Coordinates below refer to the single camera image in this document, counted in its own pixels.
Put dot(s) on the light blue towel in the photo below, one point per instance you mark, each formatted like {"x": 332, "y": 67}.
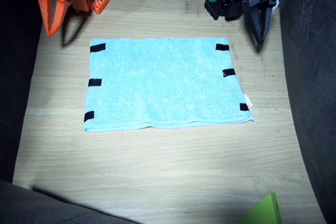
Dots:
{"x": 162, "y": 82}

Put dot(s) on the grey foam panel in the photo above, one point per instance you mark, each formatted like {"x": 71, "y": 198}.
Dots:
{"x": 309, "y": 90}
{"x": 39, "y": 205}
{"x": 15, "y": 77}

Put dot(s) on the lime green card sheet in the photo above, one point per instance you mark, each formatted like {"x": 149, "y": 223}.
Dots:
{"x": 265, "y": 212}

